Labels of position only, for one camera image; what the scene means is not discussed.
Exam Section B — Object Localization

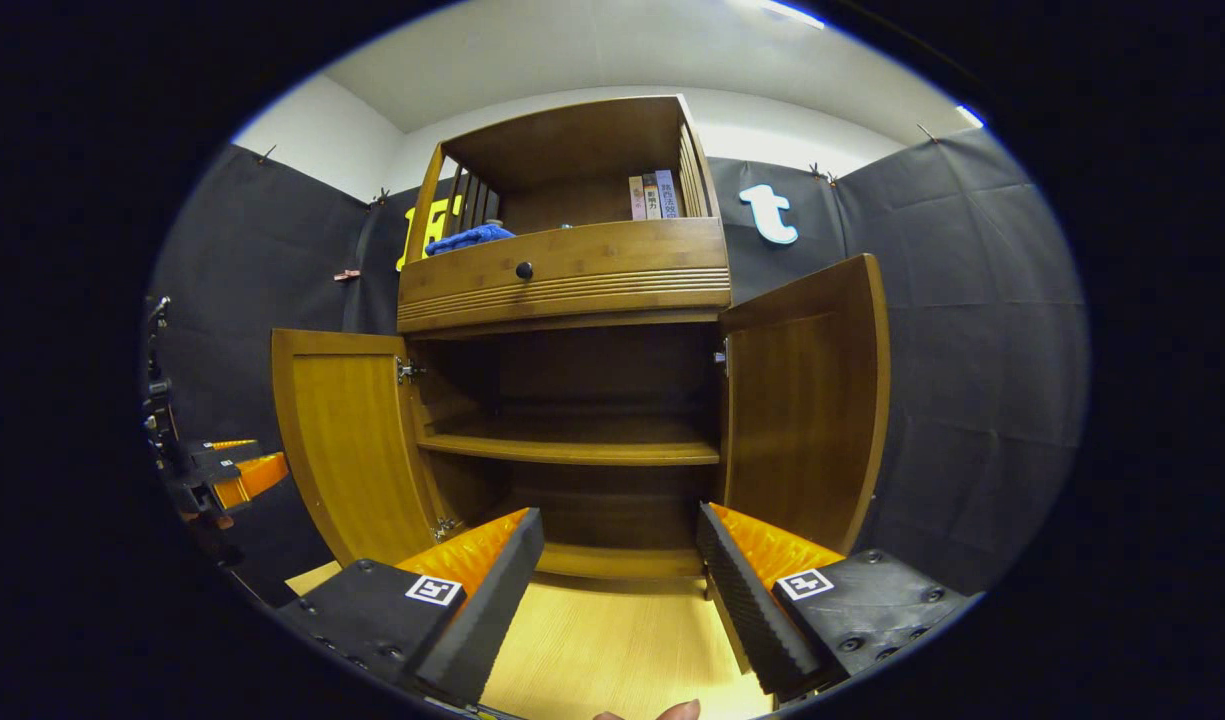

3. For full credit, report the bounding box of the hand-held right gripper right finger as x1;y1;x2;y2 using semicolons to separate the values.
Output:
696;502;973;701

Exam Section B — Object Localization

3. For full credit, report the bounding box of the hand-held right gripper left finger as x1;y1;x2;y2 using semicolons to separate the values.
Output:
272;507;546;707

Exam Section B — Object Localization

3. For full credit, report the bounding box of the wooden cabinet door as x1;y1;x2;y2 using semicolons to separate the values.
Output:
717;253;891;556
270;328;443;569

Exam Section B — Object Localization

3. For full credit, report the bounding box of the wooden double-door shoe cabinet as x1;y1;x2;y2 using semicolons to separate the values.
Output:
270;95;891;581

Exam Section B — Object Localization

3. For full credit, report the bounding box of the wooden cabinet drawer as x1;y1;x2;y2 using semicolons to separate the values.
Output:
397;217;733;336

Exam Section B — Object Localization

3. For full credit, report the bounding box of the wooden inner shelf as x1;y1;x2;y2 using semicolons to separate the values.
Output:
417;415;721;467

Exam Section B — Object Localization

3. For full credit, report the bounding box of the blue cloth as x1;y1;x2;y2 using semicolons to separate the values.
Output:
424;224;518;258

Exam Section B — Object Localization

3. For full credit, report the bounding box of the black backdrop cloth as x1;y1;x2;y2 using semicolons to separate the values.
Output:
147;128;1091;601

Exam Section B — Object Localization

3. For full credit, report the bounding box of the long ceiling light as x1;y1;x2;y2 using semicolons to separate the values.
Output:
752;0;828;31

